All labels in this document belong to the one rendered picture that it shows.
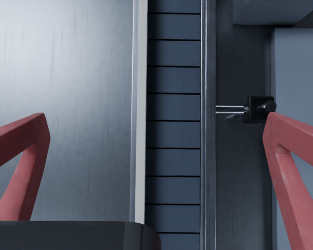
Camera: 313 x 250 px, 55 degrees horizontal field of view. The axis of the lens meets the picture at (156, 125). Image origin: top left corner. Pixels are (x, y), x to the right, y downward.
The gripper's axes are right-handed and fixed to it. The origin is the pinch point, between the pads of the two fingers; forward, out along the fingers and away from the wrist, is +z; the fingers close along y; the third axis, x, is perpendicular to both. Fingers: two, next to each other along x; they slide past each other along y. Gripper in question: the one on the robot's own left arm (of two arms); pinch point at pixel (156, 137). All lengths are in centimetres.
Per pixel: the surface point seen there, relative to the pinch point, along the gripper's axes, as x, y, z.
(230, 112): 11.2, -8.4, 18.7
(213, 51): 5.6, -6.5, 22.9
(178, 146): 19.2, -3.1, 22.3
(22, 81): 14.3, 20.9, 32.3
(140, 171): 19.4, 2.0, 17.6
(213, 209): 19.3, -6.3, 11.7
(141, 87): 11.0, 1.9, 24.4
